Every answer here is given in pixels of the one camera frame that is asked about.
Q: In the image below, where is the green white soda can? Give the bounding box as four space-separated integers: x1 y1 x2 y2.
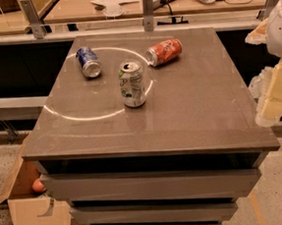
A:
118 59 145 107

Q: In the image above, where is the cardboard box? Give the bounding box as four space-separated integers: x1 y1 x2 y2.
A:
0 138 72 225

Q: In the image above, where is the middle metal bracket post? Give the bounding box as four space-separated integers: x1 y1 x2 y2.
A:
142 0 154 32

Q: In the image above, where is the left metal bracket post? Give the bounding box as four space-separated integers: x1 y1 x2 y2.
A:
20 0 46 39

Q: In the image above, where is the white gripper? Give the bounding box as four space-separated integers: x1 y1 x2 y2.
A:
245 0 282 128

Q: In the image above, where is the grey drawer cabinet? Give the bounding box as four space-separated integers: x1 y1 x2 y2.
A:
24 28 279 225

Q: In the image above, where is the clear plastic cup lid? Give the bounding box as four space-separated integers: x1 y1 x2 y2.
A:
102 4 125 18

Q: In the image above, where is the orange soda can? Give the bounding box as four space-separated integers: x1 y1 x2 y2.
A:
145 38 182 67

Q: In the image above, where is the orange ball in box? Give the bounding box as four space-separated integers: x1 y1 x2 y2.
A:
32 179 46 194

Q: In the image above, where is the blue pepsi can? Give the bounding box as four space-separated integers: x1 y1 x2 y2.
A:
76 46 102 79

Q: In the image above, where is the left sanitizer pump bottle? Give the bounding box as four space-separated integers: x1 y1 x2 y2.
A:
249 67 272 98

